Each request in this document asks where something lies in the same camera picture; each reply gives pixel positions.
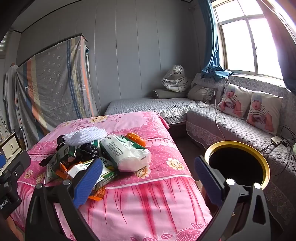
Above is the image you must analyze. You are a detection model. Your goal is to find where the white crocheted cloth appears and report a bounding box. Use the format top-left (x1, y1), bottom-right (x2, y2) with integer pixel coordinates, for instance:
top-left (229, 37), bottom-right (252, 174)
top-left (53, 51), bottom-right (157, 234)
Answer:
top-left (63, 126), bottom-right (108, 147)

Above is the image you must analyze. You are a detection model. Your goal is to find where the window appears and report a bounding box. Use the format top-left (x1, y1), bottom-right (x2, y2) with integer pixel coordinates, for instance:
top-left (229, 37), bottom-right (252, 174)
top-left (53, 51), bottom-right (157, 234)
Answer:
top-left (213, 0), bottom-right (285, 80)

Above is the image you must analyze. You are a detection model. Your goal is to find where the grey beige cushion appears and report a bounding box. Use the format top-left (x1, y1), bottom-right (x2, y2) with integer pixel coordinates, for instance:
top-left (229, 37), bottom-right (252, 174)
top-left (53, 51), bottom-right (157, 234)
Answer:
top-left (187, 85), bottom-right (214, 103)

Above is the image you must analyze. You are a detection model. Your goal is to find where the green juice carton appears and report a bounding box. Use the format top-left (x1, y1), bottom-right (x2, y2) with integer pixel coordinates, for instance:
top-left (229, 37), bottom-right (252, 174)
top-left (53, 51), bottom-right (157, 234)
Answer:
top-left (92, 156), bottom-right (118, 189)

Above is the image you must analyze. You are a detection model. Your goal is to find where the white power adapter with cables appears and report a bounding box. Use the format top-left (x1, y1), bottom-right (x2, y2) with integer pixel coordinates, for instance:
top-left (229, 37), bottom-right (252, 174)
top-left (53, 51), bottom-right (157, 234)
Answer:
top-left (258, 125), bottom-right (296, 176)

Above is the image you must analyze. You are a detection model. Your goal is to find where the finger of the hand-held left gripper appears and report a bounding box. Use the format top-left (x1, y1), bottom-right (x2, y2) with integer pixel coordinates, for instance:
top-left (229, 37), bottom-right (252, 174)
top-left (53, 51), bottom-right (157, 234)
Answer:
top-left (0, 151), bottom-right (31, 177)

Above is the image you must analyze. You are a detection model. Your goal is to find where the striped grey cloth cover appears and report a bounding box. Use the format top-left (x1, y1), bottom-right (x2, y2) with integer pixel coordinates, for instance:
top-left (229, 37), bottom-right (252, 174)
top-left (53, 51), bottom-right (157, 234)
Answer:
top-left (15, 34), bottom-right (100, 149)

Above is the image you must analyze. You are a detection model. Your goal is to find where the grey bolster pillow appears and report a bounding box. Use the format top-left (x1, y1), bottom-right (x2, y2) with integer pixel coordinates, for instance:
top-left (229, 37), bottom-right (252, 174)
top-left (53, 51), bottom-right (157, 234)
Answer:
top-left (152, 89), bottom-right (188, 99)

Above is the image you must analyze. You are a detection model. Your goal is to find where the black plastic bag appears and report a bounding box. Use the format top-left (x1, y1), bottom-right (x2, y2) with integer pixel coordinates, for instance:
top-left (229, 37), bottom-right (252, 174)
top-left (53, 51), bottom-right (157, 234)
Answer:
top-left (77, 143), bottom-right (100, 163)

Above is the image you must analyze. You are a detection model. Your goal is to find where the pink floral blanket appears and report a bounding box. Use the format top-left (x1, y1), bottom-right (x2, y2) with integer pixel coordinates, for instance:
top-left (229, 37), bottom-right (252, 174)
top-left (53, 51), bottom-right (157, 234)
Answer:
top-left (10, 111), bottom-right (213, 241)

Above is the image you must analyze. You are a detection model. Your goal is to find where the white cable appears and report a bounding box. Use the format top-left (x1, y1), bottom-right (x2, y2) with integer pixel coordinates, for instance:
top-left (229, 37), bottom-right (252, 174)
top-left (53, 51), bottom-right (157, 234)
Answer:
top-left (213, 81), bottom-right (226, 145)

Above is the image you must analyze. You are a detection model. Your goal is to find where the orange mandarin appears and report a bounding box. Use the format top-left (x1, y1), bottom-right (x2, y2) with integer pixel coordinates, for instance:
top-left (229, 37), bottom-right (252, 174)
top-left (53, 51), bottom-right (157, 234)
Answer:
top-left (125, 133), bottom-right (147, 147)

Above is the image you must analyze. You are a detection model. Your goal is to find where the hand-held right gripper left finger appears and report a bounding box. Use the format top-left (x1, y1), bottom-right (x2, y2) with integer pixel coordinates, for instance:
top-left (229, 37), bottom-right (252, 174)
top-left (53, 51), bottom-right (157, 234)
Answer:
top-left (25, 158), bottom-right (103, 241)

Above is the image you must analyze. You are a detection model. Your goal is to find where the small white carton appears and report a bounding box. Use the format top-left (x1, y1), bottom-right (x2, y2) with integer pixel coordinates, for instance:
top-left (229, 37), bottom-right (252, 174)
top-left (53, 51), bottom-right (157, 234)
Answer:
top-left (68, 162), bottom-right (93, 179)

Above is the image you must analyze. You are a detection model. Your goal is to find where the black bin with yellow rim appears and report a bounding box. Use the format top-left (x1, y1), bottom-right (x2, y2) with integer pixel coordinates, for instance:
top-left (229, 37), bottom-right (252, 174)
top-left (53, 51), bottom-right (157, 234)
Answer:
top-left (205, 140), bottom-right (271, 232)

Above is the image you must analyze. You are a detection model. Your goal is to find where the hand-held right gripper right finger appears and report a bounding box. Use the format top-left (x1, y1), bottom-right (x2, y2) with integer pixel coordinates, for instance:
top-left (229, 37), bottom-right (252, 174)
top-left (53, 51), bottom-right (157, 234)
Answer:
top-left (194, 156), bottom-right (271, 241)

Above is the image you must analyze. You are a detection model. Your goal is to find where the baby print pillow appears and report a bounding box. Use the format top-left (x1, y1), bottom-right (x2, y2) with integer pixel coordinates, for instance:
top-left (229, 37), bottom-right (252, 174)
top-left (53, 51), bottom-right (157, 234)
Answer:
top-left (245, 91), bottom-right (284, 136)
top-left (216, 83), bottom-right (252, 120)

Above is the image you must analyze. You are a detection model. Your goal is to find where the plastic-wrapped tiger plush toy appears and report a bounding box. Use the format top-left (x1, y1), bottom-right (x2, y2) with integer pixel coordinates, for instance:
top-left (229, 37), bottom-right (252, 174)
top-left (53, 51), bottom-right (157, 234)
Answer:
top-left (161, 64), bottom-right (191, 93)

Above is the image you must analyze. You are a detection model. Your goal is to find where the white window blind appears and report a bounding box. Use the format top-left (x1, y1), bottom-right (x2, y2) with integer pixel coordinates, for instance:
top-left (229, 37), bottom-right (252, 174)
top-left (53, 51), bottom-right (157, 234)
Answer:
top-left (0, 29), bottom-right (13, 58)

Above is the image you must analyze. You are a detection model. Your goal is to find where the grey quilted sofa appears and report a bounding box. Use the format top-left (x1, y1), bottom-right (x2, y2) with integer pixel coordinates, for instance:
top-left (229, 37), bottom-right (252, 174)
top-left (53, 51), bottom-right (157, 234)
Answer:
top-left (104, 74), bottom-right (296, 230)

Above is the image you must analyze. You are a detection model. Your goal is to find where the orange plastic wrapper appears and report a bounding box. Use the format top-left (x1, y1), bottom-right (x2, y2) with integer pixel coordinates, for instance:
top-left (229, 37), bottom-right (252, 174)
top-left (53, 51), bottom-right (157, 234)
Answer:
top-left (55, 162), bottom-right (72, 180)
top-left (89, 188), bottom-right (105, 201)

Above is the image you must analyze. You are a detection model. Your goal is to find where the white cabinet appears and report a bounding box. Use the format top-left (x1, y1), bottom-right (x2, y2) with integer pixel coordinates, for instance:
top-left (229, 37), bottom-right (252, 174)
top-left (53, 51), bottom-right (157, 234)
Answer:
top-left (0, 132), bottom-right (23, 163)

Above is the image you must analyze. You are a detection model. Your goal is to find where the white tissue packet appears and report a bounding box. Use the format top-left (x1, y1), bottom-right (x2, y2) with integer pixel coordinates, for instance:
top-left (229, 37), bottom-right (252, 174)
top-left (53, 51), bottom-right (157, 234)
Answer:
top-left (100, 134), bottom-right (152, 172)

